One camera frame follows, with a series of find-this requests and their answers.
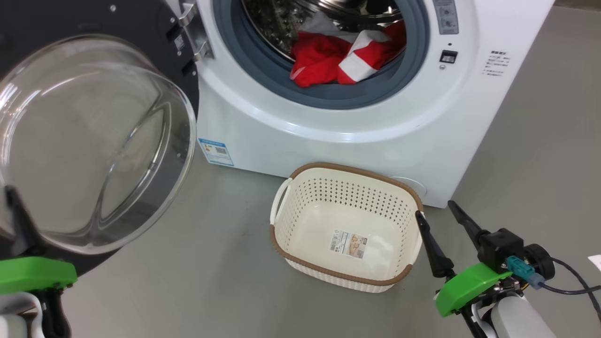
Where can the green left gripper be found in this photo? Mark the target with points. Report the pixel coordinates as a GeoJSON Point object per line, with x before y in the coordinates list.
{"type": "Point", "coordinates": [33, 274]}

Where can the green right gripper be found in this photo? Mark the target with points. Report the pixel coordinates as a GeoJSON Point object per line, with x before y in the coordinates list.
{"type": "Point", "coordinates": [469, 286]}

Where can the black round glass washer door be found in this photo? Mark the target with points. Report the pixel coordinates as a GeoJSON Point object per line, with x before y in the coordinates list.
{"type": "Point", "coordinates": [94, 141]}

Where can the red and white garment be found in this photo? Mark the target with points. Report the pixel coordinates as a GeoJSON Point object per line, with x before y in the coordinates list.
{"type": "Point", "coordinates": [319, 58]}

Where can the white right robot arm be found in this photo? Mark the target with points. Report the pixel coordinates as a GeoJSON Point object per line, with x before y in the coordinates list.
{"type": "Point", "coordinates": [516, 319]}

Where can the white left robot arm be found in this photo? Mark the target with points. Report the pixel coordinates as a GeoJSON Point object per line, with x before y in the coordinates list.
{"type": "Point", "coordinates": [14, 324]}

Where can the printed product label sticker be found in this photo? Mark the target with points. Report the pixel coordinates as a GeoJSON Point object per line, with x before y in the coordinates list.
{"type": "Point", "coordinates": [348, 244]}

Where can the cream perforated laundry basket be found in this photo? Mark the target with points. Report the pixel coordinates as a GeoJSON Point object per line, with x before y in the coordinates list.
{"type": "Point", "coordinates": [347, 211]}

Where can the white front-load washing machine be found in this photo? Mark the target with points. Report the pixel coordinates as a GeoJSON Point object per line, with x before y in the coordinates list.
{"type": "Point", "coordinates": [328, 150]}

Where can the white paper sheet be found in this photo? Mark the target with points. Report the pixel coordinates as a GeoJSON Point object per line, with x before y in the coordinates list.
{"type": "Point", "coordinates": [596, 263]}

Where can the blue energy label sticker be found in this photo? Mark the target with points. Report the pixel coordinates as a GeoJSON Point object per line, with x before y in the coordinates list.
{"type": "Point", "coordinates": [216, 152]}

